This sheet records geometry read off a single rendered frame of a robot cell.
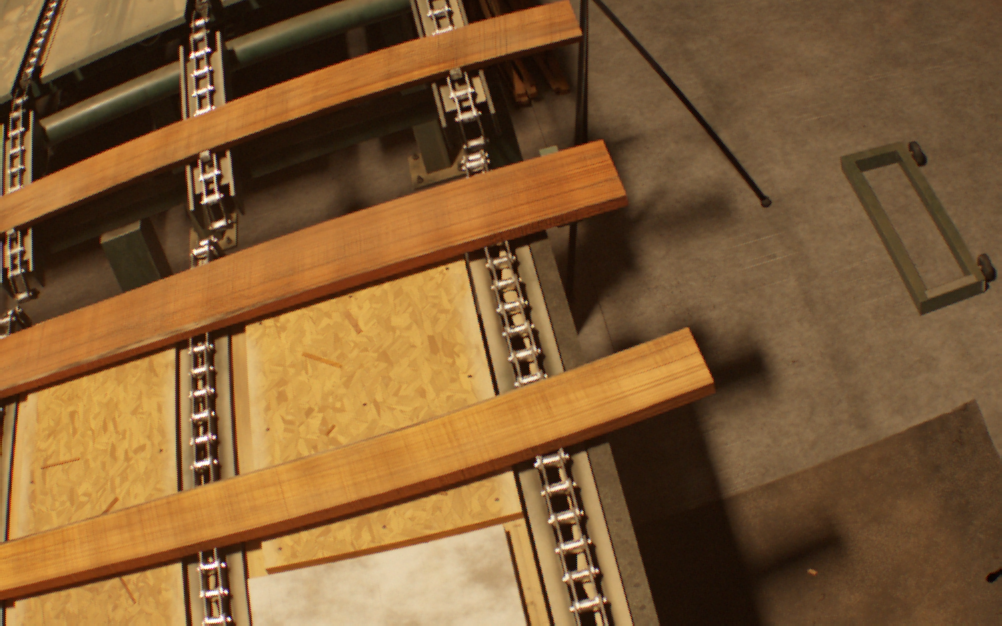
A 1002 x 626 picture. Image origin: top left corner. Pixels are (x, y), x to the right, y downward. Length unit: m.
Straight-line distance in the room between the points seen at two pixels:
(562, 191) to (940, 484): 1.20
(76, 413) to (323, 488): 0.72
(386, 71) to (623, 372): 1.12
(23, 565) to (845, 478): 1.97
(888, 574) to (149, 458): 1.66
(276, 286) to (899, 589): 1.54
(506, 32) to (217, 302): 0.94
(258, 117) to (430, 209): 0.61
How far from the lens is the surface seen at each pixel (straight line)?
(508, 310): 2.64
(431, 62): 3.24
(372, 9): 3.58
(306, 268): 2.84
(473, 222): 2.80
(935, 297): 3.68
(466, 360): 2.58
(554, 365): 2.54
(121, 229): 3.49
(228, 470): 2.59
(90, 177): 3.40
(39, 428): 2.91
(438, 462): 2.36
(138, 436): 2.74
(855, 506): 3.25
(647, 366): 2.42
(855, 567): 3.13
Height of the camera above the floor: 2.56
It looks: 40 degrees down
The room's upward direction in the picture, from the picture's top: 17 degrees counter-clockwise
